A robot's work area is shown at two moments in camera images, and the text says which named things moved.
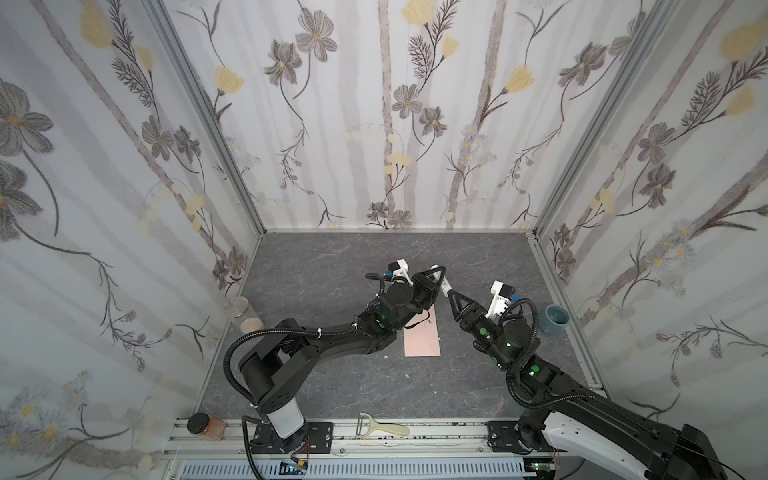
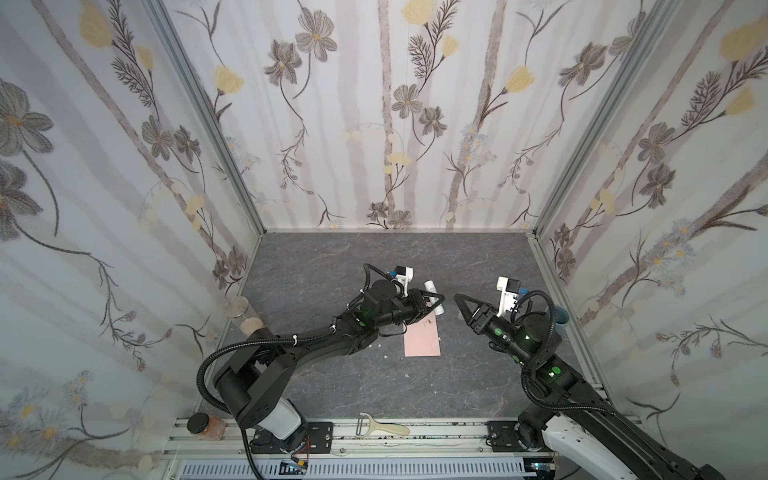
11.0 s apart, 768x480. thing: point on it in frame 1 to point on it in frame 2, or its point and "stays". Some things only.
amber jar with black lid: [210, 427] stays
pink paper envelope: [421, 334] stays
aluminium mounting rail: [363, 449] stays
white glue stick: [445, 284] to [430, 287]
